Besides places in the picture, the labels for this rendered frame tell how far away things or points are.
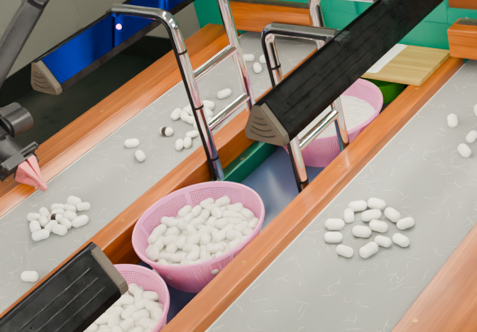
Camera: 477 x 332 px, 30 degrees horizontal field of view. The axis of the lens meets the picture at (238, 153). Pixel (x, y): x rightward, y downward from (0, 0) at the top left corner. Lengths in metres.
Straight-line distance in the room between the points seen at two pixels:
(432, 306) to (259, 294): 0.31
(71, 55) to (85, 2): 2.74
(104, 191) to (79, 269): 0.84
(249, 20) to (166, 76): 0.26
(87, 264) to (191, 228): 0.64
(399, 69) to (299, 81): 0.68
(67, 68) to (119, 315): 0.49
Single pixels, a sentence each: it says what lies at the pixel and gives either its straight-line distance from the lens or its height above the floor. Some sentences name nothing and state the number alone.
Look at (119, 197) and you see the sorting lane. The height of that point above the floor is 0.74.
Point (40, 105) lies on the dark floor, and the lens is 4.28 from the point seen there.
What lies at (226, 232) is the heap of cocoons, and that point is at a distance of 1.75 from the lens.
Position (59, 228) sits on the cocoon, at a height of 0.76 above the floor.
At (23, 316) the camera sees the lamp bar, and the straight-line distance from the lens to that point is 1.13.
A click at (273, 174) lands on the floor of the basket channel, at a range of 1.99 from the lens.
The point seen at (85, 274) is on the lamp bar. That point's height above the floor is 1.09.
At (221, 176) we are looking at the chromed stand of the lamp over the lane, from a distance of 1.94.
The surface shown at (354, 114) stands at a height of 0.74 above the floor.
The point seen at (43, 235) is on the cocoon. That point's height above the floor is 0.75.
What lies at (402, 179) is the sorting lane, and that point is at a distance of 1.77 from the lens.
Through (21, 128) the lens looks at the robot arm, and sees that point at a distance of 2.13.
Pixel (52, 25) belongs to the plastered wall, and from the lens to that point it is 4.53.
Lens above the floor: 1.76
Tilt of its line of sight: 31 degrees down
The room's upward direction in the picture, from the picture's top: 16 degrees counter-clockwise
